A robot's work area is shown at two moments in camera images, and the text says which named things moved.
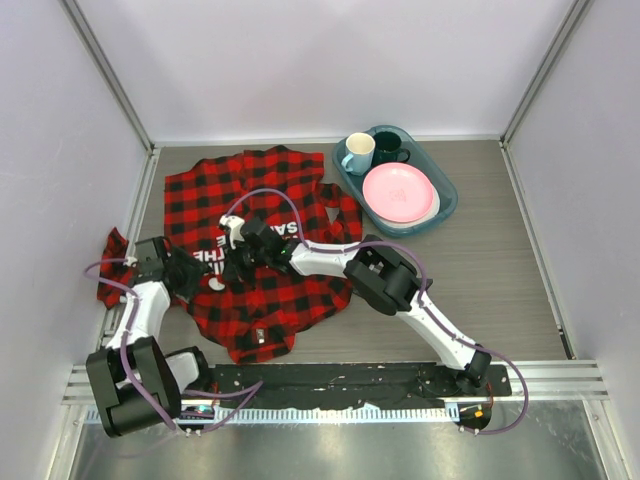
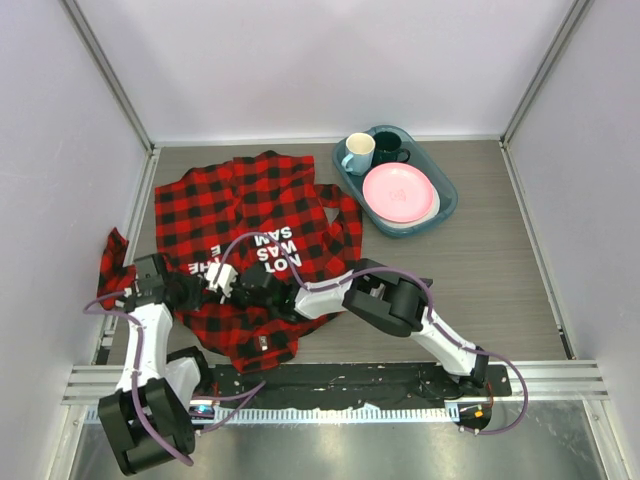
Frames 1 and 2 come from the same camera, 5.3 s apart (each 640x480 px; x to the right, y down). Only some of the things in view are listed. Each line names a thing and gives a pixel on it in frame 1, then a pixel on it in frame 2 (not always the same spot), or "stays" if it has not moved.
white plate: (433, 212) stays
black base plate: (334, 386) stays
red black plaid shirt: (256, 320) stays
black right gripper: (233, 272) → (233, 295)
